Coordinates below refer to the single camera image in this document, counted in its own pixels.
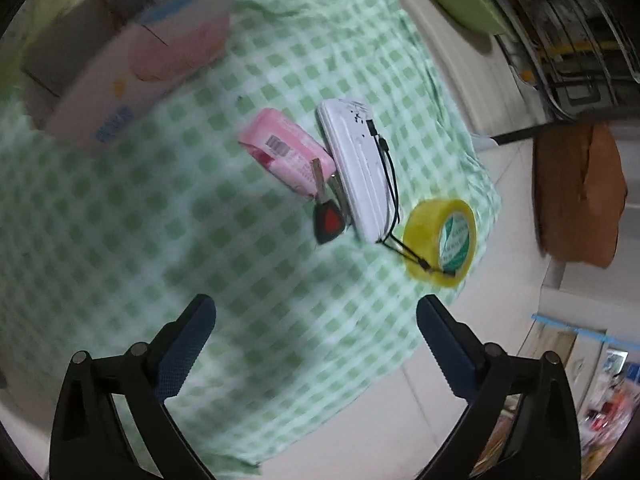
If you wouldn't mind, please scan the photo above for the black lanyard cord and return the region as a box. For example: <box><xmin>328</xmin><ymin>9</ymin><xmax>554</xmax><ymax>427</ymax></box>
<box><xmin>364</xmin><ymin>118</ymin><xmax>458</xmax><ymax>279</ymax></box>

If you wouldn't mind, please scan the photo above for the white glasses case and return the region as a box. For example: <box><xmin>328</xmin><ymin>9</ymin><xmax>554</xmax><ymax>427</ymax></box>
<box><xmin>317</xmin><ymin>99</ymin><xmax>395</xmax><ymax>244</ymax></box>

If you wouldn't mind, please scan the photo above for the pink tissue pack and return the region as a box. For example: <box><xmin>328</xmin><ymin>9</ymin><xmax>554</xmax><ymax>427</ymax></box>
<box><xmin>238</xmin><ymin>107</ymin><xmax>336</xmax><ymax>197</ymax></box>

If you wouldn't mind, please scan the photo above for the yellow tape roll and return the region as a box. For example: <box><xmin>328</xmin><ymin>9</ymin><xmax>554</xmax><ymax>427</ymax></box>
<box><xmin>402</xmin><ymin>198</ymin><xmax>476</xmax><ymax>288</ymax></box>

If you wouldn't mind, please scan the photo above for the red black key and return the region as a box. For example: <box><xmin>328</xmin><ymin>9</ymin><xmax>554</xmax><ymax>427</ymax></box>
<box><xmin>311</xmin><ymin>158</ymin><xmax>346</xmax><ymax>245</ymax></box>

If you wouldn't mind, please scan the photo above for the white cardboard storage box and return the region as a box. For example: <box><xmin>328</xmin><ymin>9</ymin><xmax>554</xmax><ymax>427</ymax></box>
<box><xmin>22</xmin><ymin>0</ymin><xmax>234</xmax><ymax>154</ymax></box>

